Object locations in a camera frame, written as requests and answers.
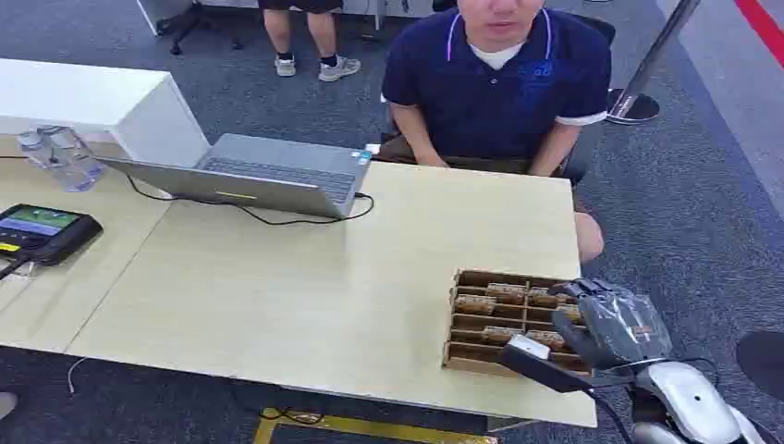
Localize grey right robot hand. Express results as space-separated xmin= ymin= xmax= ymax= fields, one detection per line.
xmin=549 ymin=277 xmax=674 ymax=373

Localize wooden card box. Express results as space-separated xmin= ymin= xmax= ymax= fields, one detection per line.
xmin=441 ymin=267 xmax=594 ymax=377

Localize black round base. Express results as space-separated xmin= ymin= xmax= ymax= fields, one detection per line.
xmin=736 ymin=330 xmax=784 ymax=403

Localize seated person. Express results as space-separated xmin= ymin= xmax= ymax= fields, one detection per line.
xmin=379 ymin=0 xmax=614 ymax=265

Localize yellow floor tape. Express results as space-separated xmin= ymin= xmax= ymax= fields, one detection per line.
xmin=251 ymin=408 xmax=501 ymax=444

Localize grey laptop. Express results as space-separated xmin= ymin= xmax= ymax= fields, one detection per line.
xmin=96 ymin=131 xmax=374 ymax=221

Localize standing person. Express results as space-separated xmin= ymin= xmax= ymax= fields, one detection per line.
xmin=257 ymin=0 xmax=362 ymax=84

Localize black office chair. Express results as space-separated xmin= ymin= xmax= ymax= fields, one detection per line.
xmin=155 ymin=0 xmax=244 ymax=57

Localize clear plastic water bottle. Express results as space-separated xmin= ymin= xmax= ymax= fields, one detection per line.
xmin=16 ymin=130 xmax=63 ymax=173
xmin=37 ymin=125 xmax=106 ymax=192

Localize white cabinet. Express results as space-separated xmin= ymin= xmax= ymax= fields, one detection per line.
xmin=0 ymin=57 xmax=212 ymax=170

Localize black tablet terminal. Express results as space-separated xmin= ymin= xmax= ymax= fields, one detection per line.
xmin=0 ymin=203 xmax=104 ymax=268

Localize silver stanchion post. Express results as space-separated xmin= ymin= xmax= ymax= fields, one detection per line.
xmin=606 ymin=0 xmax=704 ymax=126

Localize black floor cable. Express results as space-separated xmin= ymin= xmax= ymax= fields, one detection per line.
xmin=256 ymin=406 xmax=326 ymax=427

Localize black laptop cable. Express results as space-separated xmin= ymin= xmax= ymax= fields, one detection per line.
xmin=125 ymin=174 xmax=376 ymax=228

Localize white floor cable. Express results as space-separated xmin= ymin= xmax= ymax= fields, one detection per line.
xmin=67 ymin=356 xmax=88 ymax=395

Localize black terminal cable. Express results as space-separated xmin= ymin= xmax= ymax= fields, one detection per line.
xmin=0 ymin=255 xmax=31 ymax=282

